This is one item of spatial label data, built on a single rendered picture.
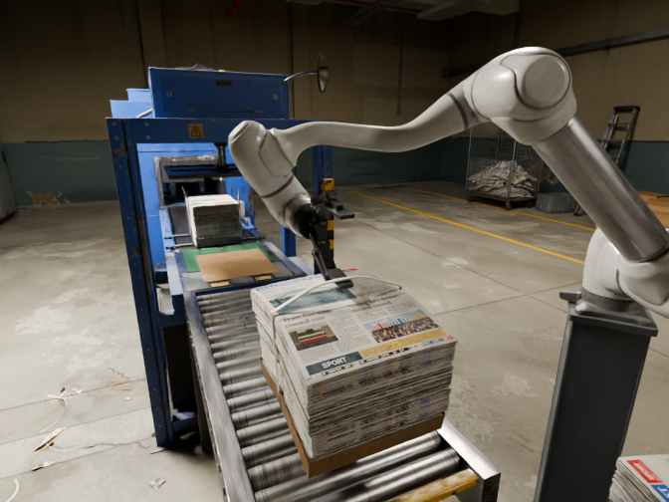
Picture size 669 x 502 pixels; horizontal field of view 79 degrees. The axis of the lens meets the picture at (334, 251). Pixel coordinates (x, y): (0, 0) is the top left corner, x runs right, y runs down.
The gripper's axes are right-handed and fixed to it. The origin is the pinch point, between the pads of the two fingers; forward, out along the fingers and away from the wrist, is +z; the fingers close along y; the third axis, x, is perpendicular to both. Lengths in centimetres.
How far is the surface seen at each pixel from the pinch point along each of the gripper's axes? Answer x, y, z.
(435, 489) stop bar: -10, 45, 22
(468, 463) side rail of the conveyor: -22, 48, 18
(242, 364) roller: 15, 52, -42
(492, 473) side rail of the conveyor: -25, 48, 22
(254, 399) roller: 16, 50, -23
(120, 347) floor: 73, 144, -220
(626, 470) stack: -50, 46, 34
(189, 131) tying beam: 16, -12, -117
